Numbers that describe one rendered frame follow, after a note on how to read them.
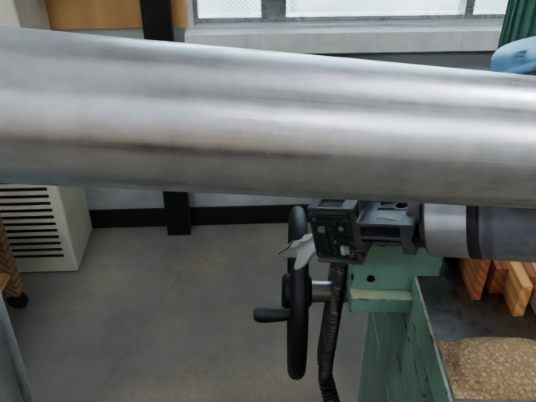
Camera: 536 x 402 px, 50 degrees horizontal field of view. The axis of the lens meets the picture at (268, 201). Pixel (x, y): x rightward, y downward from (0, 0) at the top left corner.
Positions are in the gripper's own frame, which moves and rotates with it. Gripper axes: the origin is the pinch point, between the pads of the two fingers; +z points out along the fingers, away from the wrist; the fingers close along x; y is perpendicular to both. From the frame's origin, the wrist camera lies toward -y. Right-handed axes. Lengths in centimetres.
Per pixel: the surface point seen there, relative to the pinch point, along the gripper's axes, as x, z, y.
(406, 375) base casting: 37.8, -11.3, -10.0
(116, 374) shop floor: 89, 93, -39
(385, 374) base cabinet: 50, -4, -21
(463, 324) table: 23.7, -21.1, -7.7
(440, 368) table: 23.5, -19.5, 1.2
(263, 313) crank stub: 20.5, 6.4, -1.7
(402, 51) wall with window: 25, 19, -149
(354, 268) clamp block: 18.5, -5.1, -11.6
